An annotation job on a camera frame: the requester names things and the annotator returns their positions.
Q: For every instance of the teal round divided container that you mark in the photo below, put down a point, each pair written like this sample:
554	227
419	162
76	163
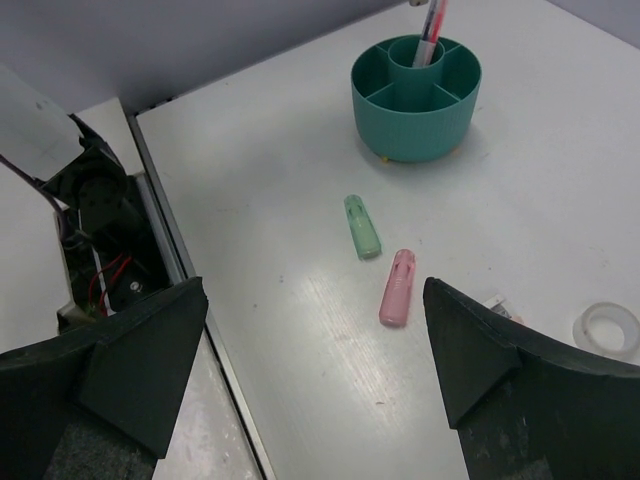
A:
414	115

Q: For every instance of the pink white mini stapler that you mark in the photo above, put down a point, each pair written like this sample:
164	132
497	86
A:
499	305

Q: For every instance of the pink highlighter cap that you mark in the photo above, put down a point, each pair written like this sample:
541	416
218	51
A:
395	304

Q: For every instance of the green highlighter cap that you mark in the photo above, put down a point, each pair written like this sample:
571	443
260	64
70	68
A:
365	238

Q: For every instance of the front aluminium rail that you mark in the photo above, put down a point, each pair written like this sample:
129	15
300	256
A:
214	436

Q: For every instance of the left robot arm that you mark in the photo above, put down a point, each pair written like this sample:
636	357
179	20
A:
109	249

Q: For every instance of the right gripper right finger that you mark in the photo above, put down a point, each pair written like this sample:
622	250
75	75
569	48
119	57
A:
526	406

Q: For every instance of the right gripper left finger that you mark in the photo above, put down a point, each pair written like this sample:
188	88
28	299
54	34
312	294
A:
97	402

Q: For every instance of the pink pen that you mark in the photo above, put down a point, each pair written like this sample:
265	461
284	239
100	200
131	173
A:
430	35

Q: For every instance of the clear tape roll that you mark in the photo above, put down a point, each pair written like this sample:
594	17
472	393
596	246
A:
607	329

